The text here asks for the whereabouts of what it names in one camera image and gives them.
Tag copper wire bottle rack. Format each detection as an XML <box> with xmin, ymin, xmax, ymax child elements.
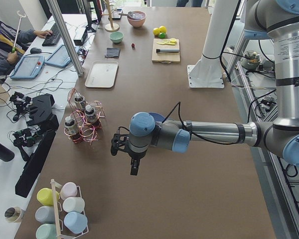
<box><xmin>63</xmin><ymin>88</ymin><xmax>106</xmax><ymax>145</ymax></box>

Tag pink cup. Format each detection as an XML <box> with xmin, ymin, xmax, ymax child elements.
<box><xmin>60</xmin><ymin>182</ymin><xmax>78</xmax><ymax>200</ymax></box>

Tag metal ice scoop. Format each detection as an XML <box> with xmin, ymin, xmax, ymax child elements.
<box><xmin>119</xmin><ymin>11</ymin><xmax>142</xmax><ymax>19</ymax></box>

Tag lemon slice near edge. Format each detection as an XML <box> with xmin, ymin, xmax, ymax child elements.
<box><xmin>169</xmin><ymin>38</ymin><xmax>177</xmax><ymax>43</ymax></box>

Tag black keyboard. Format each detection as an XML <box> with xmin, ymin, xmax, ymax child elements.
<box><xmin>42</xmin><ymin>23</ymin><xmax>61</xmax><ymax>46</ymax></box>

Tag blue teach pendant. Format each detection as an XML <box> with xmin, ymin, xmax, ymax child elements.
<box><xmin>10</xmin><ymin>55</ymin><xmax>45</xmax><ymax>80</ymax></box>
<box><xmin>45</xmin><ymin>44</ymin><xmax>71</xmax><ymax>68</ymax></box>

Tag wooden cup tree stand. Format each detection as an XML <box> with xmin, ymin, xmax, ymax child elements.
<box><xmin>103</xmin><ymin>0</ymin><xmax>120</xmax><ymax>32</ymax></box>

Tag green lime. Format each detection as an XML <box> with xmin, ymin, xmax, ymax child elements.
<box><xmin>158</xmin><ymin>32</ymin><xmax>166</xmax><ymax>39</ymax></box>

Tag bamboo cutting board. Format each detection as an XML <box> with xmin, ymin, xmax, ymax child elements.
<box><xmin>151</xmin><ymin>38</ymin><xmax>180</xmax><ymax>63</ymax></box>

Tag cream rabbit tray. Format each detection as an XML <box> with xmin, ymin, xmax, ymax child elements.
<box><xmin>85</xmin><ymin>61</ymin><xmax>118</xmax><ymax>88</ymax></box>

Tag aluminium frame post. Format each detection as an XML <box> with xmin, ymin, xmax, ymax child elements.
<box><xmin>47</xmin><ymin>0</ymin><xmax>84</xmax><ymax>77</ymax></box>

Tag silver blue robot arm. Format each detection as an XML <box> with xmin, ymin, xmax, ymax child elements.
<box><xmin>127</xmin><ymin>0</ymin><xmax>299</xmax><ymax>175</ymax></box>

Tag yellow cup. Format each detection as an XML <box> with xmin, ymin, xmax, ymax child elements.
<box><xmin>36</xmin><ymin>188</ymin><xmax>53</xmax><ymax>206</ymax></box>

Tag yellow plastic knife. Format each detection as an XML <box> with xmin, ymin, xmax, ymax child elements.
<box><xmin>157</xmin><ymin>41</ymin><xmax>177</xmax><ymax>45</ymax></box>

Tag green bowl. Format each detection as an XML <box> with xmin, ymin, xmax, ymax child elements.
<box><xmin>109</xmin><ymin>31</ymin><xmax>124</xmax><ymax>44</ymax></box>

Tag black water bottle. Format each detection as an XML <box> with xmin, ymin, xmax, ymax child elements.
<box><xmin>0</xmin><ymin>143</ymin><xmax>14</xmax><ymax>162</ymax></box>

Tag mint green cup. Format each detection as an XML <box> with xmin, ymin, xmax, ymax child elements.
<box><xmin>35</xmin><ymin>224</ymin><xmax>57</xmax><ymax>239</ymax></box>

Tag steel muddler black tip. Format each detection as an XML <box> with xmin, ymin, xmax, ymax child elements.
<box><xmin>155</xmin><ymin>49</ymin><xmax>180</xmax><ymax>53</ymax></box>

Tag tea bottle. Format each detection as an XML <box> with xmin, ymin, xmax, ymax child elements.
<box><xmin>84</xmin><ymin>105</ymin><xmax>98</xmax><ymax>123</ymax></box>
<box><xmin>65</xmin><ymin>116</ymin><xmax>79</xmax><ymax>136</ymax></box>
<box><xmin>74</xmin><ymin>92</ymin><xmax>86</xmax><ymax>111</ymax></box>

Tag blue teach pendant near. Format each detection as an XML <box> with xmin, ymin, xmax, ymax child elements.
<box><xmin>10</xmin><ymin>55</ymin><xmax>45</xmax><ymax>80</ymax></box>

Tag white cup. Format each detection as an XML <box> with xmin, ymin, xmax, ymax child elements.
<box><xmin>63</xmin><ymin>197</ymin><xmax>85</xmax><ymax>213</ymax></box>

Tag blue round plate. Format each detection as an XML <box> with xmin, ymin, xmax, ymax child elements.
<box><xmin>149</xmin><ymin>112</ymin><xmax>165</xmax><ymax>122</ymax></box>

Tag blue teach pendant far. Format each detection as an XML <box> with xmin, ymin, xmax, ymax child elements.
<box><xmin>45</xmin><ymin>44</ymin><xmax>71</xmax><ymax>68</ymax></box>

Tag light blue cup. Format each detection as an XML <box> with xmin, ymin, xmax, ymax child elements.
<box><xmin>64</xmin><ymin>211</ymin><xmax>88</xmax><ymax>234</ymax></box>

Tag grey cup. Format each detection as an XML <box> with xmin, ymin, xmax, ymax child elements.
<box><xmin>35</xmin><ymin>206</ymin><xmax>55</xmax><ymax>224</ymax></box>

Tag pink bowl with ice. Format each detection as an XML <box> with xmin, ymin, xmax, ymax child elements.
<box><xmin>127</xmin><ymin>11</ymin><xmax>146</xmax><ymax>28</ymax></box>

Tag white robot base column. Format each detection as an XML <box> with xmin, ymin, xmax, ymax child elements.
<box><xmin>187</xmin><ymin>0</ymin><xmax>241</xmax><ymax>88</ymax></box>

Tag yellow lemon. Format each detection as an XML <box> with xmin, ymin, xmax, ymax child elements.
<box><xmin>159</xmin><ymin>25</ymin><xmax>167</xmax><ymax>33</ymax></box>
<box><xmin>152</xmin><ymin>28</ymin><xmax>160</xmax><ymax>36</ymax></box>

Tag black long case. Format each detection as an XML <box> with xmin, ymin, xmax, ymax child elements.
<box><xmin>15</xmin><ymin>130</ymin><xmax>56</xmax><ymax>198</ymax></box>

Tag person hand on keyboard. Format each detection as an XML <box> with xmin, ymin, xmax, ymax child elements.
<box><xmin>33</xmin><ymin>30</ymin><xmax>53</xmax><ymax>39</ymax></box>

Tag grey folded cloth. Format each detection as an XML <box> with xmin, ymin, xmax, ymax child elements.
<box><xmin>105</xmin><ymin>48</ymin><xmax>121</xmax><ymax>58</ymax></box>

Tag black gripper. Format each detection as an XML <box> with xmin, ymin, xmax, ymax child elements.
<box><xmin>129</xmin><ymin>151</ymin><xmax>147</xmax><ymax>176</ymax></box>

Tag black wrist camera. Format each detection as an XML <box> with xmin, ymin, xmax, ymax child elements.
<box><xmin>110</xmin><ymin>126</ymin><xmax>130</xmax><ymax>156</ymax></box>

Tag computer mouse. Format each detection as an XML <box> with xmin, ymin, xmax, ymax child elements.
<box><xmin>30</xmin><ymin>47</ymin><xmax>42</xmax><ymax>54</ymax></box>

